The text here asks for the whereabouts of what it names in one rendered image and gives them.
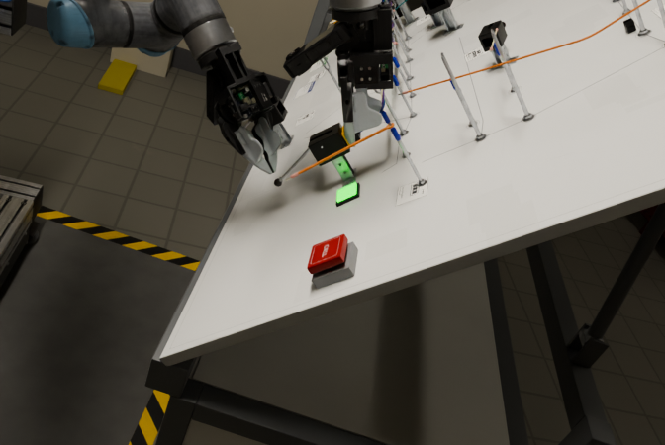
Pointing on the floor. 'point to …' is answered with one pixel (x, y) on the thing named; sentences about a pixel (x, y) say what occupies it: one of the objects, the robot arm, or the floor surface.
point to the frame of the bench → (260, 425)
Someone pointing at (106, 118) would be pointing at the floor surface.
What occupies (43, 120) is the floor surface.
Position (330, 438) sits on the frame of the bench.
